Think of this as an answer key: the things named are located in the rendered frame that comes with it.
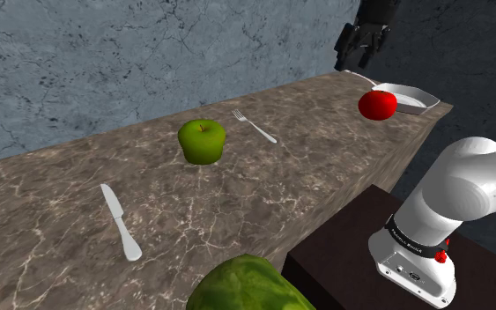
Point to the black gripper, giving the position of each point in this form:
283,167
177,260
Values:
376,12

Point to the red tomato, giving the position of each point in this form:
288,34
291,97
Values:
377,105

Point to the green watermelon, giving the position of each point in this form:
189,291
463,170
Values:
247,287

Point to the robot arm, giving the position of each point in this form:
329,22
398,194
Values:
445,189

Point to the green apple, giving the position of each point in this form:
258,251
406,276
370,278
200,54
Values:
201,141

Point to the silver fork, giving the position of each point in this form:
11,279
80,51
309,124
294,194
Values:
256,127

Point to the white rectangular dish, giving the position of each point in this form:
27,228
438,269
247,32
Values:
417,99

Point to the silver table knife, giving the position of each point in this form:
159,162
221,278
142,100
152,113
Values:
121,223

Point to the dark robot stand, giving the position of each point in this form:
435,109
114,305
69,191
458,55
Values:
337,257

